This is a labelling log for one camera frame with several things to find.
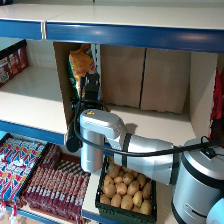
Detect dark red snack packets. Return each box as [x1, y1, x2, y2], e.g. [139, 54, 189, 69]
[20, 159, 92, 223]

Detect tan potato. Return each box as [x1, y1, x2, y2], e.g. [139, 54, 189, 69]
[103, 183, 117, 199]
[136, 173, 148, 189]
[103, 175, 115, 186]
[139, 199, 154, 216]
[122, 172, 135, 186]
[106, 163, 121, 179]
[110, 193, 123, 208]
[132, 190, 144, 208]
[99, 193, 112, 206]
[120, 194, 134, 211]
[115, 182, 129, 196]
[113, 175, 124, 185]
[126, 180, 141, 197]
[141, 182, 153, 200]

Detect dark red wrapped pack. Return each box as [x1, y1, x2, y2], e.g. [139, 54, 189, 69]
[39, 143, 63, 170]

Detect red brown printed carton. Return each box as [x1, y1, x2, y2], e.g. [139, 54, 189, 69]
[0, 39, 30, 89]

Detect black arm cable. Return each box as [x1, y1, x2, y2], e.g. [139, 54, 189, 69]
[68, 99, 224, 159]

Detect union jack print packs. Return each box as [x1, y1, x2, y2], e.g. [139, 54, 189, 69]
[0, 133, 48, 202]

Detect open brown cardboard box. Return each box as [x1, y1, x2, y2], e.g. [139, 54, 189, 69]
[52, 41, 218, 141]

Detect white shelf board blue rim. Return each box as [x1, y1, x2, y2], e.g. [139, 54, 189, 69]
[0, 66, 198, 148]
[43, 3, 224, 54]
[0, 3, 68, 41]
[0, 156, 176, 224]

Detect red snack bag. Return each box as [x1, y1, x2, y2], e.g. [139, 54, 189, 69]
[209, 66, 224, 148]

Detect yellow crisps bag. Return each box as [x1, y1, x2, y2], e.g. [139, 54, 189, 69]
[67, 44, 96, 98]

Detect union jack hanging tags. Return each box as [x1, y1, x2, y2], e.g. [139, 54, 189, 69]
[0, 199, 22, 224]

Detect dark green plastic crate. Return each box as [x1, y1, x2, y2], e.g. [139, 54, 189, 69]
[94, 155, 158, 224]

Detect long dark right gripper body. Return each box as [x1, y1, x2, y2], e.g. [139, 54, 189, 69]
[65, 71, 105, 154]

